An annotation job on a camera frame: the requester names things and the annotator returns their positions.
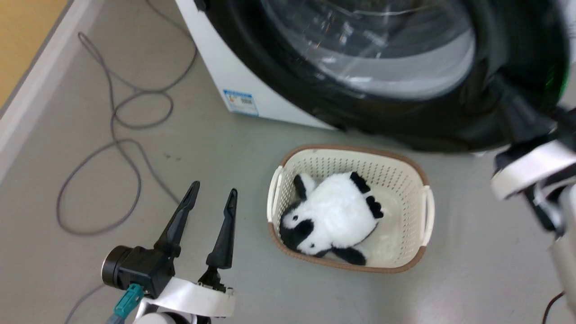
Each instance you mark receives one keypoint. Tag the blue and white energy label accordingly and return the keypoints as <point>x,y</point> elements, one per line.
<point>240,102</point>

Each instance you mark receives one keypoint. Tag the white front-load washing machine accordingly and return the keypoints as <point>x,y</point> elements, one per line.
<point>288,85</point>

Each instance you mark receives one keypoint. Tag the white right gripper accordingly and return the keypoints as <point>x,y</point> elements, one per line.
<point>533,168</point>

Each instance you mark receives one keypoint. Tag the cream plastic laundry basket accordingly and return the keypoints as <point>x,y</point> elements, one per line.
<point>407,180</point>

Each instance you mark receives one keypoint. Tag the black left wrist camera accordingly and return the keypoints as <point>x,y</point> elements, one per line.
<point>139,270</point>

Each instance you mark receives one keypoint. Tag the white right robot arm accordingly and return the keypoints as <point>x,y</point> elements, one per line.
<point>562,225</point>

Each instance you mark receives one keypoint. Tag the black and white panda plush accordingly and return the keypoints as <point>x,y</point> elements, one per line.
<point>335,211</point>

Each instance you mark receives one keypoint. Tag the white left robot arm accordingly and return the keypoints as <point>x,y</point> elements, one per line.
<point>164,318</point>

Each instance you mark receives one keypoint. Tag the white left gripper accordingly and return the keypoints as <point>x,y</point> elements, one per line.
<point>193,299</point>

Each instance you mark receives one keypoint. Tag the white washing machine body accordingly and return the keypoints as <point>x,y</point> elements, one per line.
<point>234,67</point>

